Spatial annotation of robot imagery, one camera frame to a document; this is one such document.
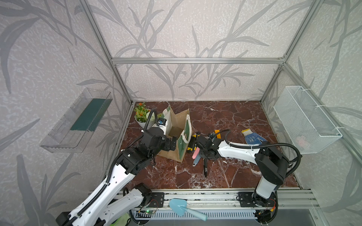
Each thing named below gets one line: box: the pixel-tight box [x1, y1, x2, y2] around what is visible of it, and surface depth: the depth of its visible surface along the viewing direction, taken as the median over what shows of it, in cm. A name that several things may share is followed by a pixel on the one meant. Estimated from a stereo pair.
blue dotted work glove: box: [241, 128, 268, 145], surface depth 101 cm
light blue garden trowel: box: [169, 198, 208, 222], surface depth 72 cm
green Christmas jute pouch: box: [157, 104, 193, 163], surface depth 88 cm
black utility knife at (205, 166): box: [204, 157, 208, 178], surface depth 85 cm
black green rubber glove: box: [109, 212, 132, 226], surface depth 69 cm
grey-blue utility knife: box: [192, 152, 202, 167], surface depth 88 cm
